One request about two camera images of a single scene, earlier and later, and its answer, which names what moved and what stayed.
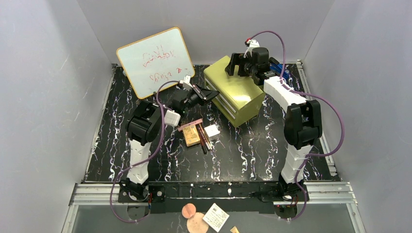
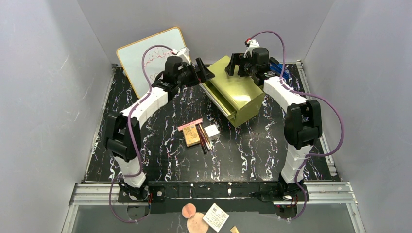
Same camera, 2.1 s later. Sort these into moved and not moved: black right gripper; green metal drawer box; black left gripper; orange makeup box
Moved: black left gripper
Not moved: black right gripper; orange makeup box; green metal drawer box
